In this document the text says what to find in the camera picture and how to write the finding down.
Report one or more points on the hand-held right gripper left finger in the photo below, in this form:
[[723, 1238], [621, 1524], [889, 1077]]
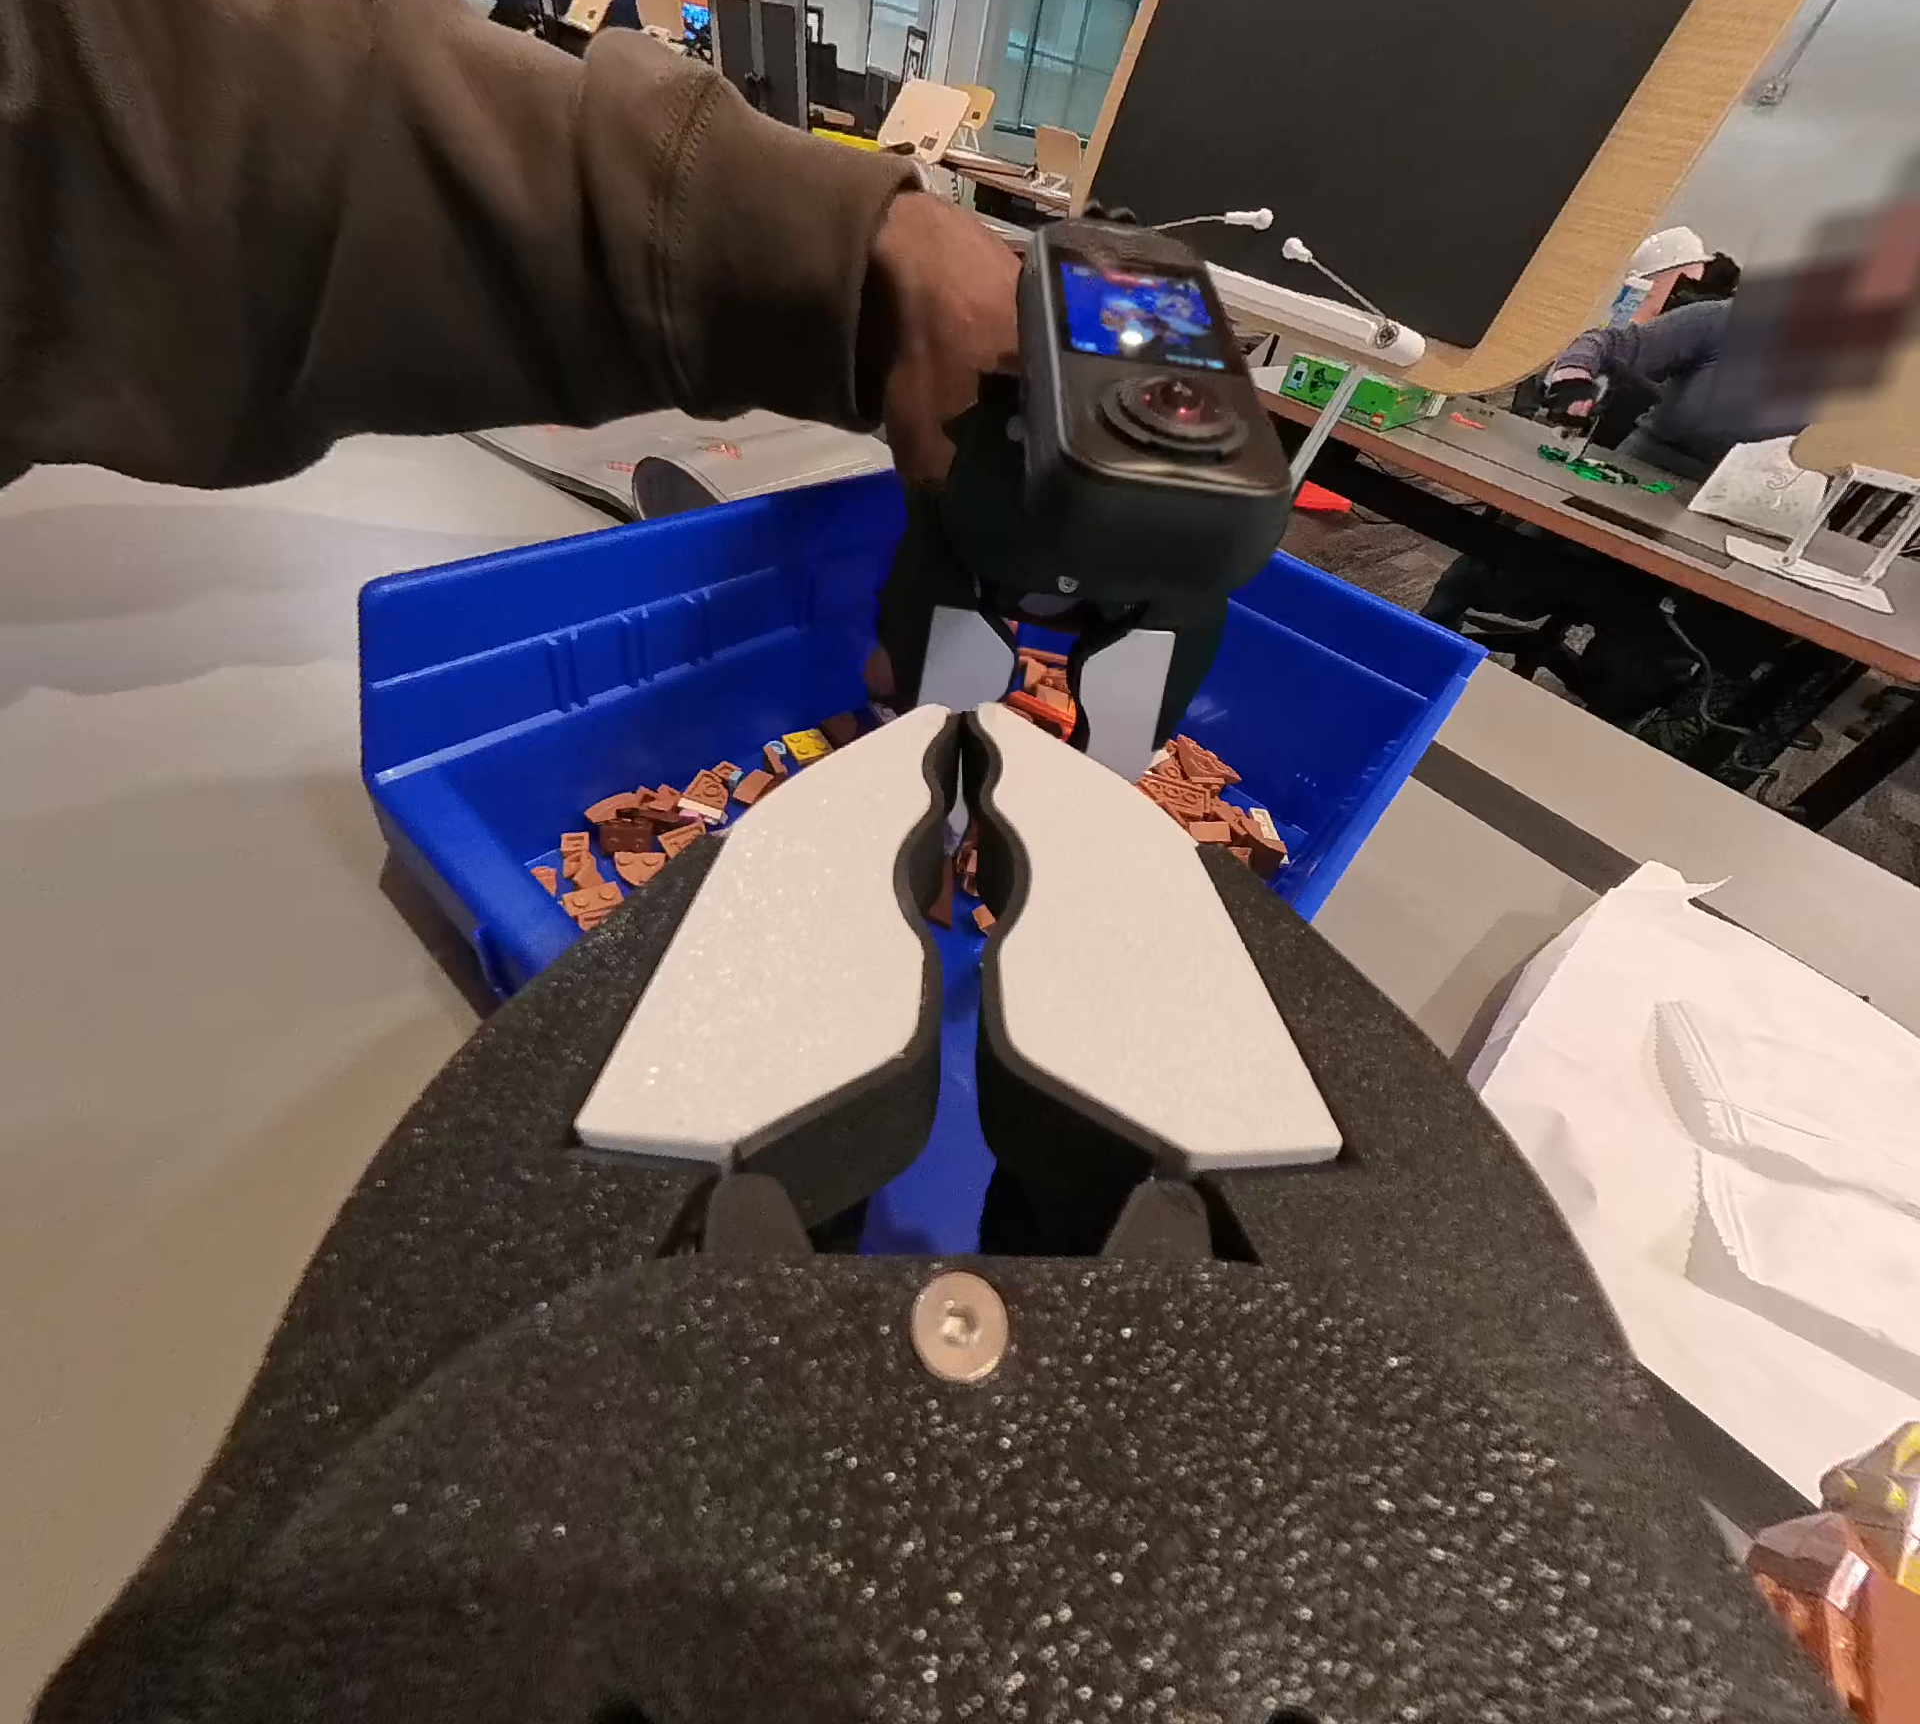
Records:
[[780, 976]]

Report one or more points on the person's left hand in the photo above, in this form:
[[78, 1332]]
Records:
[[939, 330]]

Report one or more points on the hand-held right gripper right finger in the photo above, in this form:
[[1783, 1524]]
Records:
[[1142, 989]]

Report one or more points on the white paper bags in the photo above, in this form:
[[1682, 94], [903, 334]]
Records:
[[1726, 1123]]

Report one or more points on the black divider panel wooden edge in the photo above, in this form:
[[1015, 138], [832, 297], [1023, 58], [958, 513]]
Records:
[[1442, 59]]

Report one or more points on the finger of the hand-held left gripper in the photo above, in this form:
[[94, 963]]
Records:
[[968, 658], [1124, 695]]

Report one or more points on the white instruction booklet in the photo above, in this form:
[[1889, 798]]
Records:
[[1755, 488]]

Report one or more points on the green lego pieces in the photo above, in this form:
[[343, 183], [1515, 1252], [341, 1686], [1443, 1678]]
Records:
[[1605, 470]]

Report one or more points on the light wooden chair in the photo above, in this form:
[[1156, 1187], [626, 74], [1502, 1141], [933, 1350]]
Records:
[[923, 119]]

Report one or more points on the clear acrylic stand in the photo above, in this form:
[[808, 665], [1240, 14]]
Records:
[[1837, 547]]

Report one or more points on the blue plastic bin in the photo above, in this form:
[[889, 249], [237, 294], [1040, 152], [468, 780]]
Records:
[[629, 658]]

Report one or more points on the green box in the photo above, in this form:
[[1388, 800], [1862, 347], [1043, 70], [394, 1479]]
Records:
[[1349, 392]]

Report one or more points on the white tube panel stand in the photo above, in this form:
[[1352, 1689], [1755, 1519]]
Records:
[[1305, 315]]

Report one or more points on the open instruction booklet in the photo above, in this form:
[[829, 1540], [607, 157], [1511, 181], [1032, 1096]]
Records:
[[751, 456]]

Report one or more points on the dark computer monitor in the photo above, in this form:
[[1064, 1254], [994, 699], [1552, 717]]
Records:
[[757, 53]]

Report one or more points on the pile of brown lego pieces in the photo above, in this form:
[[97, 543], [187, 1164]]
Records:
[[662, 825]]

